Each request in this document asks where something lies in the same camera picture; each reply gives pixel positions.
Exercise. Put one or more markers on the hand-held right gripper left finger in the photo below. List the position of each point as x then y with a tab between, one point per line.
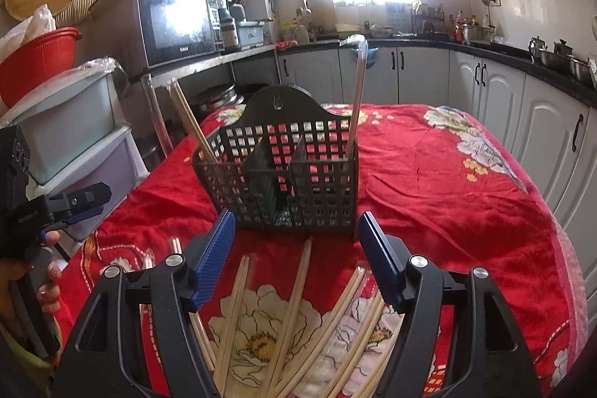
214	258

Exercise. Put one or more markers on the blue hanging bin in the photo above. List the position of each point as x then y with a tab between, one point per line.
372	60

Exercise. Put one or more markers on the metal shelf rack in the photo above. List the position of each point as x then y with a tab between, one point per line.
210	61

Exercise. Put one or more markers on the yellow-green clothing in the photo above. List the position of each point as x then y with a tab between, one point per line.
28	360

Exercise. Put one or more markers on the light-blue countertop container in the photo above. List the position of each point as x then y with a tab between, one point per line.
252	33

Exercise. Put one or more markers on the stack of steel pots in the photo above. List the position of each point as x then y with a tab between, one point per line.
217	97

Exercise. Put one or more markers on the white plastic drawer unit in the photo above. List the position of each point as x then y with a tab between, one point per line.
112	165

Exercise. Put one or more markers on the red dishcloth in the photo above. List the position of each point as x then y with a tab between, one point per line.
287	45

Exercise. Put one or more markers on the steel stockpot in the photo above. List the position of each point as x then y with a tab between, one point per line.
479	33

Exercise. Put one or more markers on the red plastic basin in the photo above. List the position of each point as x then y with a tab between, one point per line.
37	67

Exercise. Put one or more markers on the grey kettle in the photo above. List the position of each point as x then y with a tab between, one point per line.
238	12

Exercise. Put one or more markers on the person's left hand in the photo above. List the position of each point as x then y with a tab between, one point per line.
50	274

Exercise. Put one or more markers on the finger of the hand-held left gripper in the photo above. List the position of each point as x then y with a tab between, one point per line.
81	217
91	195

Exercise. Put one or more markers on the pile of bamboo chopsticks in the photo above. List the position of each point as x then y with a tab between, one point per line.
296	300

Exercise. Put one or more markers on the steel pot with knob lid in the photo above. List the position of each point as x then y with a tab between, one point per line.
562	48

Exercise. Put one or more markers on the black microwave oven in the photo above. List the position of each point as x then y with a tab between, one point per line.
172	25

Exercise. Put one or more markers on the white plastic bag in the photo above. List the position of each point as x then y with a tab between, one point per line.
39	22

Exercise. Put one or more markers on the plastic-wrapped chopsticks pair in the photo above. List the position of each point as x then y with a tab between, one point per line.
358	90
189	118

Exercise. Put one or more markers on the white plastic jug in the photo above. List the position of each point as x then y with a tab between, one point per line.
302	35

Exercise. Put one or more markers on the steel bowl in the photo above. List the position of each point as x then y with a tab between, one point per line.
577	70
552	60

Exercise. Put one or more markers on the black plastic utensil basket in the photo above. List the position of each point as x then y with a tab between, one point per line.
303	193

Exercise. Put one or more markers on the wooden cutting board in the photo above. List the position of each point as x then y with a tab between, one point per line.
322	11

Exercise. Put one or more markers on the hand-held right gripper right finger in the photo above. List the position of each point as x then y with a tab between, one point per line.
380	258

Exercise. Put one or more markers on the small steel kettle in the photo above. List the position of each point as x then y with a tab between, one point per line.
537	48

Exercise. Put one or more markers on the black blender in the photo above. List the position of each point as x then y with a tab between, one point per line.
228	29

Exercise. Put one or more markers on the white kitchen cabinets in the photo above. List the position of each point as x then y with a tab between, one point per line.
499	99

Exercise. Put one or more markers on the red floral blanket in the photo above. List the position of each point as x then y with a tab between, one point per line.
443	216

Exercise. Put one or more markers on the cluster of sauce bottles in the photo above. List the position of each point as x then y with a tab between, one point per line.
459	29

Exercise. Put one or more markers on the black dish rack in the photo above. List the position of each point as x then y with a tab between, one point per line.
429	22

